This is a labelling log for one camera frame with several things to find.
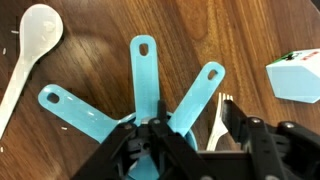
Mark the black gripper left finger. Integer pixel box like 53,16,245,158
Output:
71,99,214,180

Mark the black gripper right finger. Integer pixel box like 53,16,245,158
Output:
222,99,320,180

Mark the medium blue measuring spoon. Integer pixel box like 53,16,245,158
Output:
167,61,227,138

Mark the small blue measuring spoon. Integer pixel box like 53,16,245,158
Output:
129,34,162,128

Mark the big blue measuring spoon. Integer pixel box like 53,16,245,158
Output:
37,83,200,180

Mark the white plastic spoon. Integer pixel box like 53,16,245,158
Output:
0,3,64,141

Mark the white plastic fork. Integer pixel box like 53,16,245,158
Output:
205,92,234,152

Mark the light blue milk carton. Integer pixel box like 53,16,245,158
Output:
265,48,320,104

